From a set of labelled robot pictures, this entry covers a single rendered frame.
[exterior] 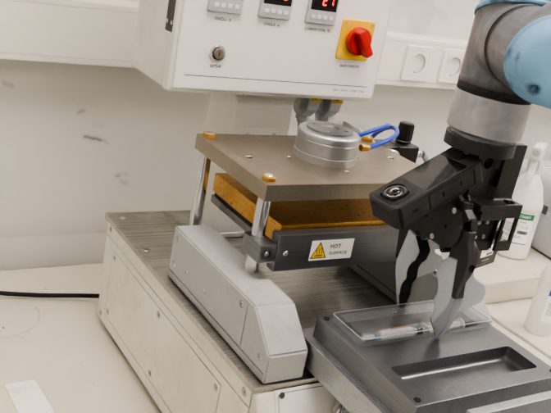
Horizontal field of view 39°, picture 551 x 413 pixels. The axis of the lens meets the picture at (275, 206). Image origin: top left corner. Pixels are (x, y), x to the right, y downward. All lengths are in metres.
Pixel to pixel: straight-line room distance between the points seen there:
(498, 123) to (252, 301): 0.30
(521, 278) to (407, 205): 0.94
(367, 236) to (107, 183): 0.61
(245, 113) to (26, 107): 0.39
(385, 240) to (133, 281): 0.36
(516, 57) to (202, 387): 0.51
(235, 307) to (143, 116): 0.60
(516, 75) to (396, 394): 0.30
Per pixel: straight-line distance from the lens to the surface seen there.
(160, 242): 1.10
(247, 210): 0.94
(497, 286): 1.60
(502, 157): 0.80
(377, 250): 0.95
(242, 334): 0.85
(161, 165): 1.43
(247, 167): 0.88
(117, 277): 1.15
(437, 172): 0.78
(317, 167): 0.93
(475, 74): 0.78
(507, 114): 0.78
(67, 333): 1.22
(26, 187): 1.36
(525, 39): 0.67
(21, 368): 1.14
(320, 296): 1.03
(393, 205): 0.74
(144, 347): 1.08
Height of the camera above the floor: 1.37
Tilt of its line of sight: 20 degrees down
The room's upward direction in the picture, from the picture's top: 11 degrees clockwise
